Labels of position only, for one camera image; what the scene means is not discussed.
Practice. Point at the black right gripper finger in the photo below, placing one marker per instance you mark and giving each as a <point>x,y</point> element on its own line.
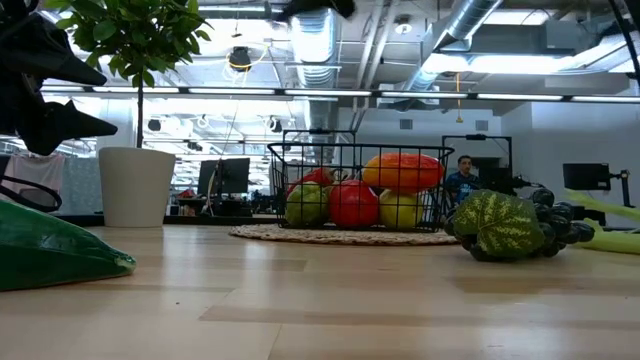
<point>320,5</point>

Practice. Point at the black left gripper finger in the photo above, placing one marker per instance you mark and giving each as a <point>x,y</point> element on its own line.
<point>45,55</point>
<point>50,130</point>

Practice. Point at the watermelon slice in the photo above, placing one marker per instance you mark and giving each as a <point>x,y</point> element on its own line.
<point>50,250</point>

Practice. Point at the long red pepper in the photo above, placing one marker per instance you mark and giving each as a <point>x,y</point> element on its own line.
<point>315,179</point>

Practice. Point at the orange red mango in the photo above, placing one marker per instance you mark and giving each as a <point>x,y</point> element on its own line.
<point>402,172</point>

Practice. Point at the round red fruit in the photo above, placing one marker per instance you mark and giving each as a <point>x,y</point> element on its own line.
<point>353,205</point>

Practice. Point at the green speckled pear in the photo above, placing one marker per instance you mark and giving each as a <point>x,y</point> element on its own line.
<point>306,207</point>

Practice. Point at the yellow-green pear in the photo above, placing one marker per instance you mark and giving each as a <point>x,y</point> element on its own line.
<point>400,210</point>

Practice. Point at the dark grape bunch with leaf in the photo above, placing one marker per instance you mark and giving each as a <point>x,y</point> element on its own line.
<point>500,225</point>

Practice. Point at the black monitor on arm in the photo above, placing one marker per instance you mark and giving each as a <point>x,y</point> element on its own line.
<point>585,176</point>

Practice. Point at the pale pink cloth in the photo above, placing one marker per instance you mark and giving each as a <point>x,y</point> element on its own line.
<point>45,170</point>

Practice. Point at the green leafy plant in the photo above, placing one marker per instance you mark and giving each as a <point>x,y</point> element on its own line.
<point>135,30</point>

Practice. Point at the white plant pot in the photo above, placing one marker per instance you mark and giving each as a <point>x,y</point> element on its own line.
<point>135,190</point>

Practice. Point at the black computer monitor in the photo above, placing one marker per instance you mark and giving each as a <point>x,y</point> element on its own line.
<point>232,175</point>

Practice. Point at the person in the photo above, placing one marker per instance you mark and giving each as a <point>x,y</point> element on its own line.
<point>462,182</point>

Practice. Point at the round woven placemat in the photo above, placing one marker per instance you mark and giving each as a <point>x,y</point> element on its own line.
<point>260,235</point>

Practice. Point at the green celery stalk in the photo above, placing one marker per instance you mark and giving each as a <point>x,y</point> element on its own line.
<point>615,242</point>

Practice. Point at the round silver ceiling duct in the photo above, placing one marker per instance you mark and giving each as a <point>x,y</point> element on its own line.
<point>315,45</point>

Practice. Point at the black ceiling camera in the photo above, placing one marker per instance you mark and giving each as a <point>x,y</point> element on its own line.
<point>240,59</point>

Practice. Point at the slanted silver ceiling duct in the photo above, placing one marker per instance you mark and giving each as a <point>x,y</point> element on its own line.
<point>465,17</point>

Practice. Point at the black aluminium table frame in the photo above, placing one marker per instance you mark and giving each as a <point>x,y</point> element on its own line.
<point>200,220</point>

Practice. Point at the black metal frame stand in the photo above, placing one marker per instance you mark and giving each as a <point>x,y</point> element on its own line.
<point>475,136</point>

